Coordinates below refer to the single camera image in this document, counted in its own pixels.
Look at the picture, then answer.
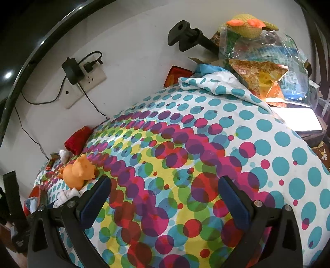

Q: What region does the black glossy curved frame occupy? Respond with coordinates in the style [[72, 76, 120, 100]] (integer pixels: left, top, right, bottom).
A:
[[0, 0, 121, 147]]

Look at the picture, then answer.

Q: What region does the brown floral cloth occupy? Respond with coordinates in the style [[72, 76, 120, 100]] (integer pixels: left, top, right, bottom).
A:
[[309, 144, 330, 176]]

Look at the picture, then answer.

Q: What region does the red knitted cloth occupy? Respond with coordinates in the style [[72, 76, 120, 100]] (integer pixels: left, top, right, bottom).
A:
[[64, 126, 93, 155]]

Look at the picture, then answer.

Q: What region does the dark wooden frame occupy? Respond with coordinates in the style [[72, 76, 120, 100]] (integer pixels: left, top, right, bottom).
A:
[[307, 13, 330, 145]]

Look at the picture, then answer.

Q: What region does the polka dot bedsheet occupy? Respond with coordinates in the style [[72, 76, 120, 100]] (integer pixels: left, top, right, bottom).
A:
[[32, 76, 330, 268]]

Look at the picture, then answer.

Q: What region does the yellow crochet toy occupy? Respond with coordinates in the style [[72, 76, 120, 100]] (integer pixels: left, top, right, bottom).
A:
[[225, 15, 280, 39]]

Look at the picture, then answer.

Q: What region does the beige wall socket plate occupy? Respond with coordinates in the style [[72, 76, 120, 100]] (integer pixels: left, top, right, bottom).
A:
[[64, 68, 107, 110]]

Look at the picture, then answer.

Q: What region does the red basket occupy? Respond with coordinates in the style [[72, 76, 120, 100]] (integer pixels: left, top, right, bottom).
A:
[[23, 186, 48, 217]]

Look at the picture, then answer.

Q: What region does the white plastic device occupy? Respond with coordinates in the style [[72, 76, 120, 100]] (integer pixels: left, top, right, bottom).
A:
[[308, 81, 330, 121]]

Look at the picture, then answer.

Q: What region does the clear plastic bag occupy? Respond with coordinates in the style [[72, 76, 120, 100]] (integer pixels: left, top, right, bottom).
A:
[[219, 28, 310, 106]]

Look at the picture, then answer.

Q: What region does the black plug with cable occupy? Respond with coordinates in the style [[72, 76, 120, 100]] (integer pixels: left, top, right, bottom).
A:
[[76, 52, 104, 74]]

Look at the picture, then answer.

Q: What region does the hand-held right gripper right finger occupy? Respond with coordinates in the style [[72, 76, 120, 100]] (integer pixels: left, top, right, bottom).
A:
[[218, 176, 303, 268]]

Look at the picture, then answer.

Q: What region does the brown cardboard piece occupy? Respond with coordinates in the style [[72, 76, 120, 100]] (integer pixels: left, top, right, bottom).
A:
[[188, 57, 219, 65]]

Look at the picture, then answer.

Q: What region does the orange toy pig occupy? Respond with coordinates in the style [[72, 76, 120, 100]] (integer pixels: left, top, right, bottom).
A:
[[57, 154, 100, 190]]

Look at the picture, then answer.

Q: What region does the thin black adapter cable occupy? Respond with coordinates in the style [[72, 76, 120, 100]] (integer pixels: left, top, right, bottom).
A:
[[21, 77, 66, 105]]

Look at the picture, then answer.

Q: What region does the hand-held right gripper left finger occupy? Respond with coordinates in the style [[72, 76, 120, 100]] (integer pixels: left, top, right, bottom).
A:
[[27, 176, 112, 268]]

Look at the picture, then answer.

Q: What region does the red box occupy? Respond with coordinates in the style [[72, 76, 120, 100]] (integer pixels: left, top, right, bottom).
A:
[[163, 66, 192, 87]]

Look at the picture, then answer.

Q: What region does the black power adapter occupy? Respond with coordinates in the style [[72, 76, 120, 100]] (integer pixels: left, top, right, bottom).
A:
[[61, 57, 84, 85]]

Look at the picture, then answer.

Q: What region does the yellow snack packet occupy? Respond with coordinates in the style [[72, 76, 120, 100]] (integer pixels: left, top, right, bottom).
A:
[[228, 60, 289, 103]]

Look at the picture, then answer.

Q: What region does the small white fluffy item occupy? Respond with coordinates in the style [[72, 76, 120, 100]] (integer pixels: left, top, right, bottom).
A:
[[59, 149, 73, 163]]

